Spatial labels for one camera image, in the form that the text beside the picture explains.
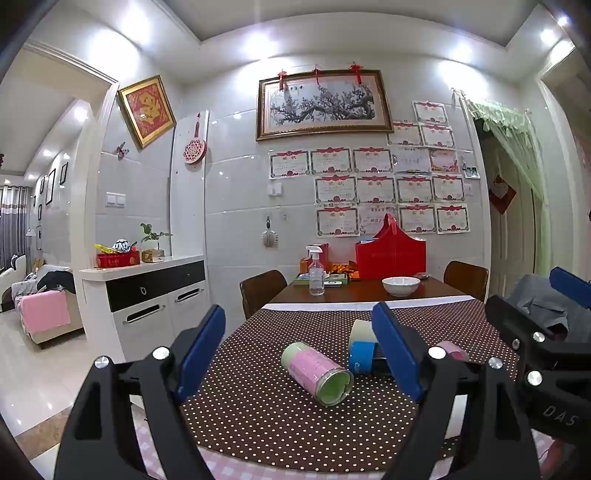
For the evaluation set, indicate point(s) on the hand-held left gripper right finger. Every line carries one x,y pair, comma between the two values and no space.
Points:
398,353

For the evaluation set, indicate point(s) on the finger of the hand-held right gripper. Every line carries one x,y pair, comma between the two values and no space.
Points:
508,318
572,284

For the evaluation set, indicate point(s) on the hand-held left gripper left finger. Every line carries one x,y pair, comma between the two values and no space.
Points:
203,355

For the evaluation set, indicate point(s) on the green cup with pink label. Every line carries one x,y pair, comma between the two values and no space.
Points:
318,374

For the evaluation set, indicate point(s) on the grey cloth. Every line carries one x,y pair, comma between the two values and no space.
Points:
535,295

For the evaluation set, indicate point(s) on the blue tape roll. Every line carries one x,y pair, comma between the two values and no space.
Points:
361,359

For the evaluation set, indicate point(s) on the pink cylindrical container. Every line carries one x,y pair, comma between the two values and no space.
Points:
451,350

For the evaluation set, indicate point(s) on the brown wooden chair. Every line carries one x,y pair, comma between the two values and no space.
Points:
466,279
262,291

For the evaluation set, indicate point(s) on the white bowl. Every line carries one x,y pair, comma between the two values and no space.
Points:
400,286

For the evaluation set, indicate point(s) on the white sideboard cabinet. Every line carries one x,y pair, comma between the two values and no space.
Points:
147,300

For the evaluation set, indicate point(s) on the red gift bag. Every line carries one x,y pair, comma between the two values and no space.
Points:
390,258

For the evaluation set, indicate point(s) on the brown polka dot tablecloth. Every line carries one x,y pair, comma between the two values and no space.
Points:
277,420

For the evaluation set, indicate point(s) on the orange snack packets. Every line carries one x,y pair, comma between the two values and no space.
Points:
344,270

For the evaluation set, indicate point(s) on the clear spray bottle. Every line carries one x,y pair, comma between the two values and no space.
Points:
316,274

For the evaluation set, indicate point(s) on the red door decoration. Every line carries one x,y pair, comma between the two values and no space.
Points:
501,191

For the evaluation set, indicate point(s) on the green flat tray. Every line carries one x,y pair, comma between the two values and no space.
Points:
304,278

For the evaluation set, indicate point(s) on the potted green plant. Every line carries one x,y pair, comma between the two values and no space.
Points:
153,242

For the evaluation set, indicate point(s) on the small red box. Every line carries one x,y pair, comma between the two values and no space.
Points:
320,256

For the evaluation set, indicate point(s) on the green door curtain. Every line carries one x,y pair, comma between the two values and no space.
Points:
521,152

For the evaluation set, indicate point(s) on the dark clothes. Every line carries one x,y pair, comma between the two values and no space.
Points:
57,279

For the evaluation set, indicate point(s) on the pink blanket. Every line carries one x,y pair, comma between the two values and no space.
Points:
44,311

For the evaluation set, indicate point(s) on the sofa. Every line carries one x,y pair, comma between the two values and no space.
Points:
37,300

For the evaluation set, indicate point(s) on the round pink hanging ornament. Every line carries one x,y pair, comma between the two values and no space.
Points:
195,148

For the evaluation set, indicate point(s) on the grey striped window curtain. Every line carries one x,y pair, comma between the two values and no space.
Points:
11,226

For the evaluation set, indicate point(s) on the gold framed red picture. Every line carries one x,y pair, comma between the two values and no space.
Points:
147,110

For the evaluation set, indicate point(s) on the framed plum blossom painting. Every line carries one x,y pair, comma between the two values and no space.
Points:
323,104

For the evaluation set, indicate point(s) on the red tassel ornament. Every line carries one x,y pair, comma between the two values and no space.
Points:
316,74
356,72
282,78

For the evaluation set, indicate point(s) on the white round wall hanger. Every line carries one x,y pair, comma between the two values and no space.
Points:
268,238

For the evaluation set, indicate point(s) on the small wall photo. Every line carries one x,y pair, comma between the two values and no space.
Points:
471,171

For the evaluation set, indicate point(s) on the wall of award certificates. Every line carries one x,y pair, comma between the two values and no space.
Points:
376,189

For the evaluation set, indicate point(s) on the double light switch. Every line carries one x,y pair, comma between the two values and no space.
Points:
115,199

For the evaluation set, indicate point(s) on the white wall switch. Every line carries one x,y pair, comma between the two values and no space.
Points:
275,188

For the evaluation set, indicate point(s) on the butterfly wall decoration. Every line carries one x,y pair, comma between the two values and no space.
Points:
121,149

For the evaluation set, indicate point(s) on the black picture frame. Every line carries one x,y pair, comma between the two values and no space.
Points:
50,185
63,173

